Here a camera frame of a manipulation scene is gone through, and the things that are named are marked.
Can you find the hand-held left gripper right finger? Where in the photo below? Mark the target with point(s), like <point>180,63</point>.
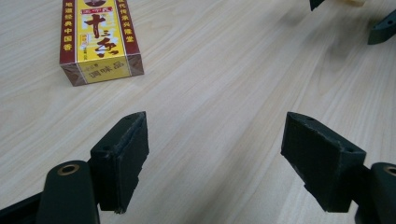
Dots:
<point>323,165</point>

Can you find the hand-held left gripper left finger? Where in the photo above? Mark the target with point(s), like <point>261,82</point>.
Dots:
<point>124,161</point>

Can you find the yellow and red seasoning box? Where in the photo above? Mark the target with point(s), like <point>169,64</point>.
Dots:
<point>99,40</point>

